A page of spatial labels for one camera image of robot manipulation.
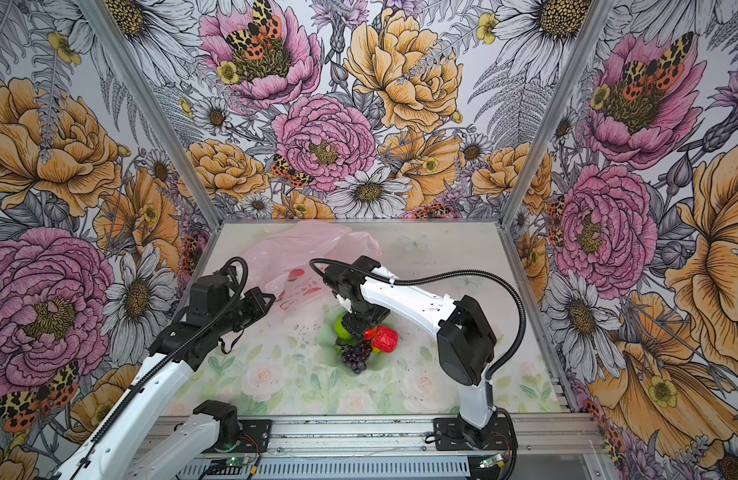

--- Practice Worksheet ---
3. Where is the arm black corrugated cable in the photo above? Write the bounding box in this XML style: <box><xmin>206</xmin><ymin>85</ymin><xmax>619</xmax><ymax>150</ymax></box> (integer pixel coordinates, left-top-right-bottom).
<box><xmin>68</xmin><ymin>256</ymin><xmax>250</xmax><ymax>480</ymax></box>
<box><xmin>308</xmin><ymin>257</ymin><xmax>527</xmax><ymax>382</ymax></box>

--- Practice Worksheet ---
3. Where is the dark purple grape bunch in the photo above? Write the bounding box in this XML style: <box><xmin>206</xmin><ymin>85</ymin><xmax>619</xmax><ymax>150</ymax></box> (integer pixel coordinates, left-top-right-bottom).
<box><xmin>340</xmin><ymin>340</ymin><xmax>373</xmax><ymax>375</ymax></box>

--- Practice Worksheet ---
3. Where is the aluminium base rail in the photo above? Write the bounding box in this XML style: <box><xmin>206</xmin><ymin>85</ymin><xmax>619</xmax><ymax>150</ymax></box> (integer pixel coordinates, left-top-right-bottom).
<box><xmin>152</xmin><ymin>412</ymin><xmax>610</xmax><ymax>458</ymax></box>

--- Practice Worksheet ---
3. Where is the aluminium corner post left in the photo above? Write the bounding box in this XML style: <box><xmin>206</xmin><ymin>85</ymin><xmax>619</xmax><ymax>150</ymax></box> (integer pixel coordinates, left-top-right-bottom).
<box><xmin>79</xmin><ymin>1</ymin><xmax>223</xmax><ymax>232</ymax></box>

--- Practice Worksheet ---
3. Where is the red bell pepper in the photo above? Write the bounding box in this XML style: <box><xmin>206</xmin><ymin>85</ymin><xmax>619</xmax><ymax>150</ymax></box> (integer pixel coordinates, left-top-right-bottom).
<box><xmin>371</xmin><ymin>325</ymin><xmax>399</xmax><ymax>353</ymax></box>

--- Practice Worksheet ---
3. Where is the green wavy fruit plate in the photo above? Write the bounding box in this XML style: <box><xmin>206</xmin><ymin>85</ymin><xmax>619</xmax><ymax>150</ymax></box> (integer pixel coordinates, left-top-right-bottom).
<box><xmin>318</xmin><ymin>313</ymin><xmax>400</xmax><ymax>375</ymax></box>

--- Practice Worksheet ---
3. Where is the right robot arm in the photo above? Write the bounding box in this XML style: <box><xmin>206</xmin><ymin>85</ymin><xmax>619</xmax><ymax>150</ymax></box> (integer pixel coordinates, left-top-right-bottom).
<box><xmin>310</xmin><ymin>256</ymin><xmax>527</xmax><ymax>450</ymax></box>

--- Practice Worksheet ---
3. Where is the aluminium corner post right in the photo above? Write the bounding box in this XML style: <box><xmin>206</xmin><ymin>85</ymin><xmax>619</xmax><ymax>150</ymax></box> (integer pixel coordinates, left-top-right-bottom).
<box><xmin>500</xmin><ymin>0</ymin><xmax>615</xmax><ymax>229</ymax></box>

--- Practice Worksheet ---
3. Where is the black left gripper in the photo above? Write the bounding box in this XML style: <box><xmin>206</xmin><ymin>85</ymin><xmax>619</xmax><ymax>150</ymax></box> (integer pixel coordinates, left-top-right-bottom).
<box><xmin>214</xmin><ymin>288</ymin><xmax>276</xmax><ymax>336</ymax></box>

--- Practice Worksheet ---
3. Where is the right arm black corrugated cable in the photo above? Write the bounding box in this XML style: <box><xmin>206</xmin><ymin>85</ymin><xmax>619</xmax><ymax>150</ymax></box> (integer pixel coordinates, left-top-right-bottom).
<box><xmin>308</xmin><ymin>257</ymin><xmax>527</xmax><ymax>382</ymax></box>

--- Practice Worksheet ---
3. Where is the green circuit board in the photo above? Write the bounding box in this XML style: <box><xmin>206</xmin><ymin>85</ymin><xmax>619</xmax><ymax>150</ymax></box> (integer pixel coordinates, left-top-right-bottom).
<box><xmin>479</xmin><ymin>453</ymin><xmax>505</xmax><ymax>469</ymax></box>

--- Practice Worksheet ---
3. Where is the white vented cable duct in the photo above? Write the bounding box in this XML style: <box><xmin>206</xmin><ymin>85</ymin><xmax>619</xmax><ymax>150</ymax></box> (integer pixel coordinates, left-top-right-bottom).
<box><xmin>176</xmin><ymin>456</ymin><xmax>471</xmax><ymax>479</ymax></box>

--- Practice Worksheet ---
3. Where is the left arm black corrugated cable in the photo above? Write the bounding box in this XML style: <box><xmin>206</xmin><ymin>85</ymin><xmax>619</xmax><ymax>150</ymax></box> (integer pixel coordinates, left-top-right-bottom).
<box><xmin>68</xmin><ymin>256</ymin><xmax>250</xmax><ymax>480</ymax></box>

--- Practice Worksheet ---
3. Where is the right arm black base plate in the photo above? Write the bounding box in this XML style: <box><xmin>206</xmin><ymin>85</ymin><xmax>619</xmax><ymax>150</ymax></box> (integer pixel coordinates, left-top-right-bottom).
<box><xmin>432</xmin><ymin>414</ymin><xmax>518</xmax><ymax>452</ymax></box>

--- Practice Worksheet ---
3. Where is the aluminium corner post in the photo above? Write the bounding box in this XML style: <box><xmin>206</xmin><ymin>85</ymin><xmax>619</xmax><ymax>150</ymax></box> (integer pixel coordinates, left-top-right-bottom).
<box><xmin>79</xmin><ymin>1</ymin><xmax>223</xmax><ymax>232</ymax></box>
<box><xmin>500</xmin><ymin>0</ymin><xmax>615</xmax><ymax>229</ymax></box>

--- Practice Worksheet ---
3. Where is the pink plastic bag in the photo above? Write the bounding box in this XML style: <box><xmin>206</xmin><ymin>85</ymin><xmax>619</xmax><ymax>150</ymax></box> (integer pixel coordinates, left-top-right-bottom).
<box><xmin>241</xmin><ymin>220</ymin><xmax>381</xmax><ymax>319</ymax></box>

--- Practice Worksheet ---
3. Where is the red orange mango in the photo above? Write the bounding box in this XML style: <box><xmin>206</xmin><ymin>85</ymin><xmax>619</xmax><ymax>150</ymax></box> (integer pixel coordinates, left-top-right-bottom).
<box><xmin>364</xmin><ymin>327</ymin><xmax>378</xmax><ymax>340</ymax></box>

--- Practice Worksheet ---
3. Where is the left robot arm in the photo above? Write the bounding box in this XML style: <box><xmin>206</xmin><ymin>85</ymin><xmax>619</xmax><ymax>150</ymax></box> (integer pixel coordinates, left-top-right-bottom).
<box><xmin>53</xmin><ymin>275</ymin><xmax>276</xmax><ymax>479</ymax></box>

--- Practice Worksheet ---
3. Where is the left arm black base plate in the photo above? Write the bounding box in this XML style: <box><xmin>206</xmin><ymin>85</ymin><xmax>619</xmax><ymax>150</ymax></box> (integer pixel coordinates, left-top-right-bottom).
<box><xmin>230</xmin><ymin>419</ymin><xmax>273</xmax><ymax>454</ymax></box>

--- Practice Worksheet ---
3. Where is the green bumpy custard apple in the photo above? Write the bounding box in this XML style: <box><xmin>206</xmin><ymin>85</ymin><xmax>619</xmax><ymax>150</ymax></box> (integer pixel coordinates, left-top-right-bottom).
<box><xmin>334</xmin><ymin>314</ymin><xmax>353</xmax><ymax>341</ymax></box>

